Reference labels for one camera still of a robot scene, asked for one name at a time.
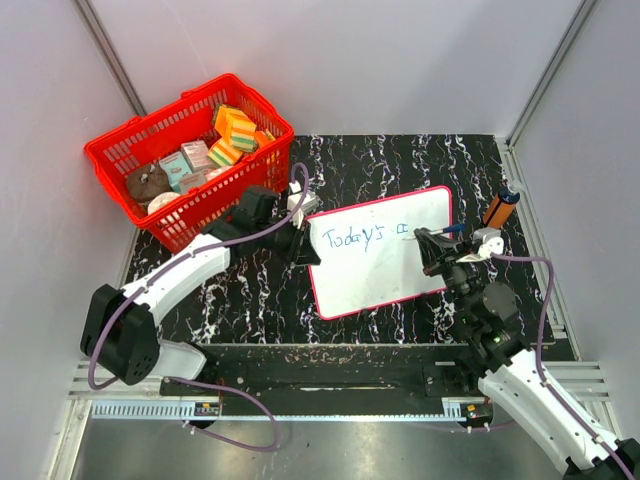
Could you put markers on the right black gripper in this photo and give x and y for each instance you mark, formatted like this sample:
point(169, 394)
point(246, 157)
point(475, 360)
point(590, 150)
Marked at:
point(435, 260)

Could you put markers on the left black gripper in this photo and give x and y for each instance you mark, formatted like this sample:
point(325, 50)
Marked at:
point(300, 251)

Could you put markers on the blue capped whiteboard marker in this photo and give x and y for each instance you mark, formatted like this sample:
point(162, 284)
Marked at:
point(424, 233)

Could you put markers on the pink framed whiteboard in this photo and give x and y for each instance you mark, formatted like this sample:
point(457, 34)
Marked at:
point(369, 256)

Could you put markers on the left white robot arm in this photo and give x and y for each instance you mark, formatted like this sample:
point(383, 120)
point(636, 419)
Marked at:
point(120, 332)

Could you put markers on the striped sponge lower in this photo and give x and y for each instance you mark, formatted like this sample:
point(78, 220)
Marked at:
point(224, 154)

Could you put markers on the pink box lower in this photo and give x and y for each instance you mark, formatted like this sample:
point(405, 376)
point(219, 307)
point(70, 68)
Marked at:
point(191, 181)

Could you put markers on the striped sponge stack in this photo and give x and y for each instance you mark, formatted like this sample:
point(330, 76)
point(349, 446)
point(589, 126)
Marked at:
point(235, 127)

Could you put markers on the pink small box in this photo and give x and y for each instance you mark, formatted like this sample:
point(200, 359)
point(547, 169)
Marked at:
point(196, 155)

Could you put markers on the pink round pastry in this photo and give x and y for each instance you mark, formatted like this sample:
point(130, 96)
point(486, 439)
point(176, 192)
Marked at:
point(161, 201)

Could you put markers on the teal small box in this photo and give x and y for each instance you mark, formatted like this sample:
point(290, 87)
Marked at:
point(176, 167)

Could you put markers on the red plastic shopping basket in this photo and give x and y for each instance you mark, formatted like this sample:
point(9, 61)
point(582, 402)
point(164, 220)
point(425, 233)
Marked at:
point(144, 140)

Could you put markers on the brown round bread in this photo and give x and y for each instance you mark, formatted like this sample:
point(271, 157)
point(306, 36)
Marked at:
point(147, 182)

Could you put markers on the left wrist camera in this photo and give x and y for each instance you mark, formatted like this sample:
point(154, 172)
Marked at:
point(300, 203)

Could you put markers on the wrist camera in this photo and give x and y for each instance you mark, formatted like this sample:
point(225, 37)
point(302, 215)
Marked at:
point(485, 243)
point(300, 203)

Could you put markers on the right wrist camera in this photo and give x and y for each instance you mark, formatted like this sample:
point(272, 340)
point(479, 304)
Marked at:
point(485, 243)

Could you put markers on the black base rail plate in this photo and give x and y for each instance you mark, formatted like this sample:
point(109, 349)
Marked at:
point(345, 380)

